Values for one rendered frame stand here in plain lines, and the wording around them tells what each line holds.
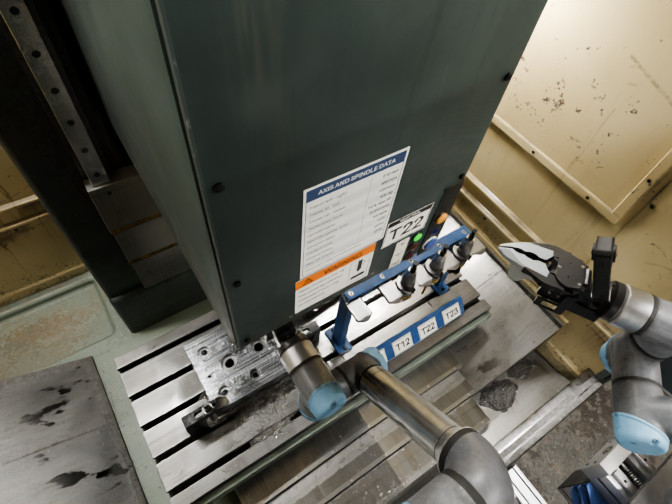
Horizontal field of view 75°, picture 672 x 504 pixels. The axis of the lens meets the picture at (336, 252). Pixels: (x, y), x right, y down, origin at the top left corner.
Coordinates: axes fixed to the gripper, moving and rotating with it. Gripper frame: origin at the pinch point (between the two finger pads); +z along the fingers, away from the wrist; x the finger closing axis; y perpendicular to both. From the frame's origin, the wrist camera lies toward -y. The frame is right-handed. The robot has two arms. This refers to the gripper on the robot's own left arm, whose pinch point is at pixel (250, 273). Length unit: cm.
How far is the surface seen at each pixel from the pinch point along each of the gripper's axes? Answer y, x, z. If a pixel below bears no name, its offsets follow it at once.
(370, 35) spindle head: -67, 6, -20
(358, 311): 19.4, 23.9, -14.4
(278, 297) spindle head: -27.5, -4.3, -21.0
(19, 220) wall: 41, -49, 80
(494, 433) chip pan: 73, 60, -62
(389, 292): 19.4, 34.9, -14.1
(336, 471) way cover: 66, 4, -42
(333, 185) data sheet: -49, 4, -21
